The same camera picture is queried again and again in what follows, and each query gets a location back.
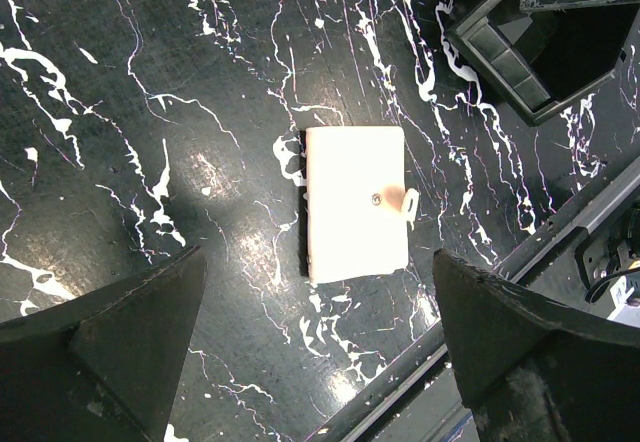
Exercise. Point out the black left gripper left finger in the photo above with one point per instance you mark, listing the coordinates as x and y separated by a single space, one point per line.
104 366

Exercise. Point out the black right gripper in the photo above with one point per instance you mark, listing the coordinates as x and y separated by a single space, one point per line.
542 56

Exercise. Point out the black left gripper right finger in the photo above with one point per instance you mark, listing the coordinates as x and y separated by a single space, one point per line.
530 368

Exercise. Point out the beige leather card holder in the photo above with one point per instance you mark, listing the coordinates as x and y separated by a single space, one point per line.
359 209

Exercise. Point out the black metal base plate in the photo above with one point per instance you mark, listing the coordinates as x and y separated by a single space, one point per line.
586 256

